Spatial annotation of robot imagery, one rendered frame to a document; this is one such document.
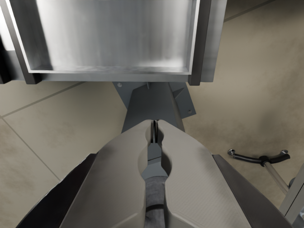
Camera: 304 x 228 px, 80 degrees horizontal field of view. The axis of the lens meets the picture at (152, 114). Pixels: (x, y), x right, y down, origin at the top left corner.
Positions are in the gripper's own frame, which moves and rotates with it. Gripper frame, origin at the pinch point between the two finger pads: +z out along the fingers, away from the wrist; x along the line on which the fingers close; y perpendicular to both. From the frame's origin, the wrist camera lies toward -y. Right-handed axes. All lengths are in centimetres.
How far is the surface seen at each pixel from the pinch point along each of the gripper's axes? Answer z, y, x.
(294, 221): 55, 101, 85
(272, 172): 86, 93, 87
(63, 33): 21.3, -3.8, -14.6
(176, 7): 21.3, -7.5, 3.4
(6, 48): 21.3, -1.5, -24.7
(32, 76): 19.5, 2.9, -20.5
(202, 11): 19.5, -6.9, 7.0
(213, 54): 21.5, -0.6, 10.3
